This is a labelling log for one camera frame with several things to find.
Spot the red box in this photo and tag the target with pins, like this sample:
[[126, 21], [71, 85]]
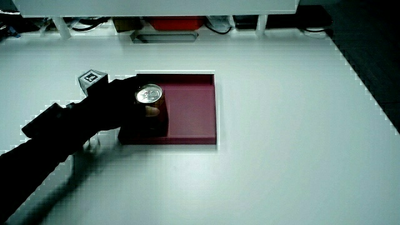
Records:
[[176, 22]]

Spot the brown cardboard box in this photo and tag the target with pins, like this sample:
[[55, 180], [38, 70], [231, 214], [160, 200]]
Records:
[[126, 24]]

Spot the red bull can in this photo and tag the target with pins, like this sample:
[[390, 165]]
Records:
[[149, 93]]

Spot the grey flat tray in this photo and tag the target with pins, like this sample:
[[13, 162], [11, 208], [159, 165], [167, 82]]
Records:
[[164, 37]]

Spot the white shelf leg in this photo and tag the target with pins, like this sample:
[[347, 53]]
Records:
[[261, 25], [62, 28]]

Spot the dark red square plate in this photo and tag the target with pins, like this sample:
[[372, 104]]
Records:
[[190, 112]]

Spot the person's left hand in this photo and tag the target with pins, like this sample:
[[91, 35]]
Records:
[[114, 100]]

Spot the person's left forearm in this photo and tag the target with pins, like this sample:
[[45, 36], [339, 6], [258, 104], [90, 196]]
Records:
[[43, 150]]

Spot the white shelf board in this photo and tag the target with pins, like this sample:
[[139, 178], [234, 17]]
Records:
[[156, 7]]

